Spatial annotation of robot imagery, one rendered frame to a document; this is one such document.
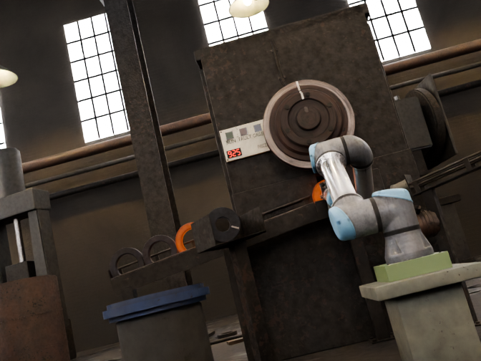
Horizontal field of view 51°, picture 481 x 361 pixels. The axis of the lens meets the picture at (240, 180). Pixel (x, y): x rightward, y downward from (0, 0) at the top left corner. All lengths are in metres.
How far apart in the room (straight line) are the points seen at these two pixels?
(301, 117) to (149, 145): 3.13
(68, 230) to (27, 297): 5.11
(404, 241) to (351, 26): 1.64
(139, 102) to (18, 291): 2.32
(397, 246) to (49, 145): 8.84
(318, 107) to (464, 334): 1.37
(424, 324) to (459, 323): 0.10
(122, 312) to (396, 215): 0.88
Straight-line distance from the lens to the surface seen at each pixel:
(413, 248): 1.66
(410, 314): 1.62
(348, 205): 1.68
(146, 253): 2.68
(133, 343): 1.49
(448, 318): 1.65
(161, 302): 1.42
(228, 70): 2.94
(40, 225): 7.57
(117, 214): 9.28
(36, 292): 4.60
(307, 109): 2.57
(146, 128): 5.54
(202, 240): 2.25
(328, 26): 3.02
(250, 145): 2.77
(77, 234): 9.52
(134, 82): 5.75
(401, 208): 1.67
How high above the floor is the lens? 0.39
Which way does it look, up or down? 12 degrees up
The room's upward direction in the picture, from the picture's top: 14 degrees counter-clockwise
